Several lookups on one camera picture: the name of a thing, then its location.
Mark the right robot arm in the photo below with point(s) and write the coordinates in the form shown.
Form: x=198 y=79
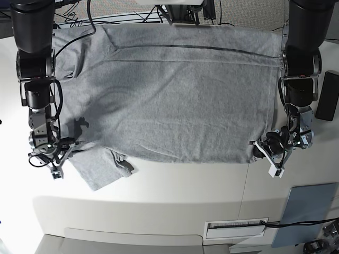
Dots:
x=35 y=66

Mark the black rectangular box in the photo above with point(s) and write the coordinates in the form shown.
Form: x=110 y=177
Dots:
x=329 y=97

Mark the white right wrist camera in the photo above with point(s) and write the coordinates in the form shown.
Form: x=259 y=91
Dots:
x=57 y=173

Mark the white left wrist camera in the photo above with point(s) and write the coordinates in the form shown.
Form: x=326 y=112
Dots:
x=276 y=171

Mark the blue-grey flat board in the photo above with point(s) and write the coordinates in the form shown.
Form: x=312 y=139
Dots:
x=305 y=203

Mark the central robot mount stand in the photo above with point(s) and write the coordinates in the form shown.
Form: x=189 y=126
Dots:
x=187 y=14

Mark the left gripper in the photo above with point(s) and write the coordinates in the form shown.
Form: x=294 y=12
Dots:
x=272 y=148

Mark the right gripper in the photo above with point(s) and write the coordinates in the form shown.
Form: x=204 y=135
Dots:
x=65 y=149

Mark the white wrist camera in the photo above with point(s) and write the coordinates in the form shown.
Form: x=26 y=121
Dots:
x=276 y=171
x=57 y=173

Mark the grey T-shirt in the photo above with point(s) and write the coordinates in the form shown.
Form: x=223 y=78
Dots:
x=164 y=93

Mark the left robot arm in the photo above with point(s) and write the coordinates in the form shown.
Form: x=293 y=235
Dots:
x=301 y=64

